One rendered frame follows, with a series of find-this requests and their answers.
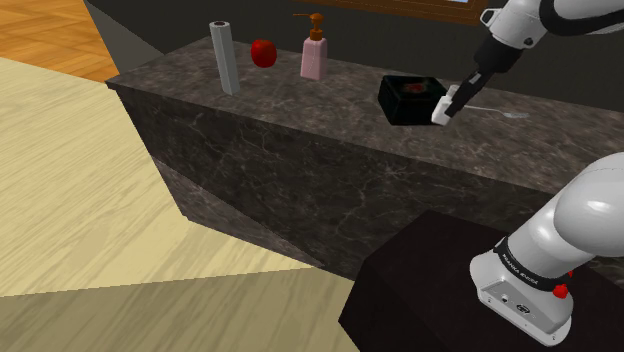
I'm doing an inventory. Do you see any brown wooden window frame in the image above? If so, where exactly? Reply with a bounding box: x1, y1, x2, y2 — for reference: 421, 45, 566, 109
291, 0, 495, 27

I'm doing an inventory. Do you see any silver spoon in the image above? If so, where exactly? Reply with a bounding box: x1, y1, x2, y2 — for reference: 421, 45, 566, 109
461, 103, 531, 120

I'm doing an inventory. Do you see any red apple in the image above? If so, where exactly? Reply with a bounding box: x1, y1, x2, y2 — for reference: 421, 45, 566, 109
250, 39, 279, 69

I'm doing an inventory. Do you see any dark robot stand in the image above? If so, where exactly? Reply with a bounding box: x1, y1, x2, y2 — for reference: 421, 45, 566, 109
338, 209, 624, 352

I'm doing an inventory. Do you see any black box red inside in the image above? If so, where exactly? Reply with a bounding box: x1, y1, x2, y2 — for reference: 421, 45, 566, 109
377, 74, 449, 127

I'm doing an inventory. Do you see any pink soap dispenser brown pump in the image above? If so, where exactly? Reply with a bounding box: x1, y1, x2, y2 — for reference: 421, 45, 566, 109
292, 12, 329, 82

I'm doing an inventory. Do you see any grey tall cylinder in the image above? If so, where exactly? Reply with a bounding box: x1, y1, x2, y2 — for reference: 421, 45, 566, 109
208, 20, 242, 96

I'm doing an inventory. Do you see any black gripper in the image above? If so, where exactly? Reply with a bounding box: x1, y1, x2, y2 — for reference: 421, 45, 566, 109
443, 35, 524, 119

